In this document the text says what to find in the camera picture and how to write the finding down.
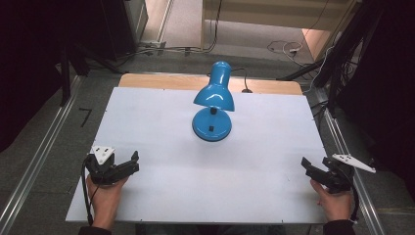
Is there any white table cover sheet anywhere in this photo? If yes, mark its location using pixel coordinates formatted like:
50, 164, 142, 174
65, 86, 328, 225

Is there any grey power strip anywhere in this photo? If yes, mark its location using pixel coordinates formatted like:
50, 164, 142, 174
139, 40, 167, 51

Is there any black lamp cable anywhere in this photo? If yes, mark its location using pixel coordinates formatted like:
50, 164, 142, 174
228, 67, 254, 94

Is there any black metal stand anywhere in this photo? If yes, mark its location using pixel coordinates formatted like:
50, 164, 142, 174
59, 43, 72, 108
275, 0, 386, 116

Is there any aluminium floor rail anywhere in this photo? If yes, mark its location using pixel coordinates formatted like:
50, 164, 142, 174
315, 87, 388, 235
0, 73, 84, 235

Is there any black floor cable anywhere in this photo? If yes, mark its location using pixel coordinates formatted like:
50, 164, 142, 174
112, 0, 224, 68

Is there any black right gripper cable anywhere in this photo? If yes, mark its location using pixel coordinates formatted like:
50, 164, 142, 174
348, 175, 360, 223

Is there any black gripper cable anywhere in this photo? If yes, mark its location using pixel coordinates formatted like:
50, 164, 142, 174
80, 156, 96, 227
348, 175, 360, 223

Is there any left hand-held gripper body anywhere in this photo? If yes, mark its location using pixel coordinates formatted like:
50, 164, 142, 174
84, 145, 122, 186

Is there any white floor cable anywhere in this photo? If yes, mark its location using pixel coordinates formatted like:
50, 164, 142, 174
266, 39, 305, 68

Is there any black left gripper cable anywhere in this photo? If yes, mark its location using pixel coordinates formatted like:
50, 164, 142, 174
80, 156, 96, 227

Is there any blue desk lamp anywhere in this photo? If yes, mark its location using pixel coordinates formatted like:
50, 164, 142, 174
191, 60, 236, 143

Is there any person's left hand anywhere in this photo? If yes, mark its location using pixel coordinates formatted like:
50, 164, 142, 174
85, 175, 129, 230

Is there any person's right hand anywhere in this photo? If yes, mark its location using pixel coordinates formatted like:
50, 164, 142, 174
309, 178, 354, 223

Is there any dark cabinet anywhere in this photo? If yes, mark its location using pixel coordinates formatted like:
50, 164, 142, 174
97, 0, 150, 62

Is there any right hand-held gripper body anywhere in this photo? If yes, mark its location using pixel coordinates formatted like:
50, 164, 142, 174
321, 153, 377, 195

